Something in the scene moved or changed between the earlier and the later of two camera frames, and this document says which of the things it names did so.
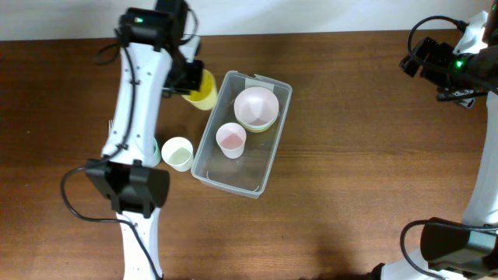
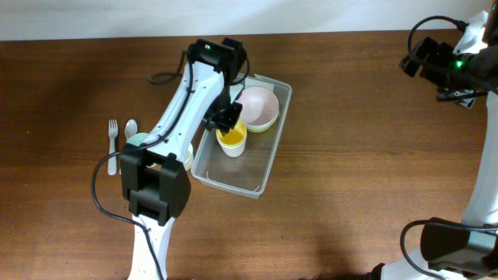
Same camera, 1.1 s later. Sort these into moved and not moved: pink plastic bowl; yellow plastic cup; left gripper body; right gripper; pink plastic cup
Moved: yellow plastic cup; left gripper body
Not moved: pink plastic bowl; pink plastic cup; right gripper
